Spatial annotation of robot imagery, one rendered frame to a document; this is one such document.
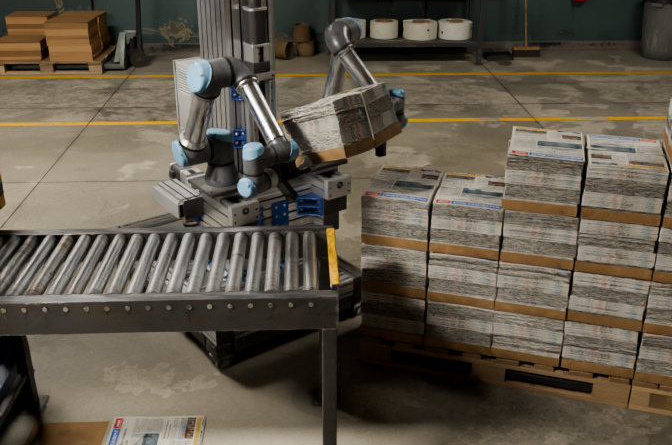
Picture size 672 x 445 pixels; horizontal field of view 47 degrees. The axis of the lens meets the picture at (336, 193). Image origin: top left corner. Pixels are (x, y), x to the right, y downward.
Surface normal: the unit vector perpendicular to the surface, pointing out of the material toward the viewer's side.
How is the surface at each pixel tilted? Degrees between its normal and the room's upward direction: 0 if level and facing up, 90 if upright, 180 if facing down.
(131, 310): 90
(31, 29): 86
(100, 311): 90
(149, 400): 0
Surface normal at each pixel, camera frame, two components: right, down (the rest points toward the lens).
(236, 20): 0.60, 0.31
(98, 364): 0.00, -0.92
